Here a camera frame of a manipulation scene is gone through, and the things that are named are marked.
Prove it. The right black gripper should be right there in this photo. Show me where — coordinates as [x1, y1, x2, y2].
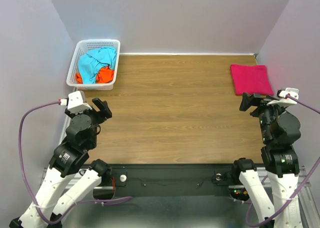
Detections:
[240, 90, 287, 144]

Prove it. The cyan blue t-shirt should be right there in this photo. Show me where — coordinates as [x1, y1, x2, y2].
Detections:
[78, 47, 117, 84]

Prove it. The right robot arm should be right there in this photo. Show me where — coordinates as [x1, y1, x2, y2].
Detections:
[230, 88, 303, 228]

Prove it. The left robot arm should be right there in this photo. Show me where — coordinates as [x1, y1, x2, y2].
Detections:
[9, 92, 112, 228]

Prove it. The folded magenta t-shirt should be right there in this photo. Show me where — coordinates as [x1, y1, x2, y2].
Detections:
[230, 64, 274, 96]

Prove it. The orange t-shirt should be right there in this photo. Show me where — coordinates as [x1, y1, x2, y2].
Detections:
[75, 66, 114, 84]

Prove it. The white plastic laundry basket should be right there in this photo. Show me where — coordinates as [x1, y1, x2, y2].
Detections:
[66, 39, 121, 91]

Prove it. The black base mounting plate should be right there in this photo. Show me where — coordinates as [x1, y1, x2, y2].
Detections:
[93, 164, 244, 199]

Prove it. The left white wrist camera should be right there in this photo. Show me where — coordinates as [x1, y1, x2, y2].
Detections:
[67, 91, 92, 114]

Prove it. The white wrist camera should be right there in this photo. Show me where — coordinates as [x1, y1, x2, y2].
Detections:
[67, 91, 92, 114]
[267, 87, 299, 107]

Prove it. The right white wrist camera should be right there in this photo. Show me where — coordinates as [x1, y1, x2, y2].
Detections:
[267, 87, 299, 107]

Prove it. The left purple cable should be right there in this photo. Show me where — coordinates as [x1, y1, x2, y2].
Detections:
[19, 99, 133, 226]

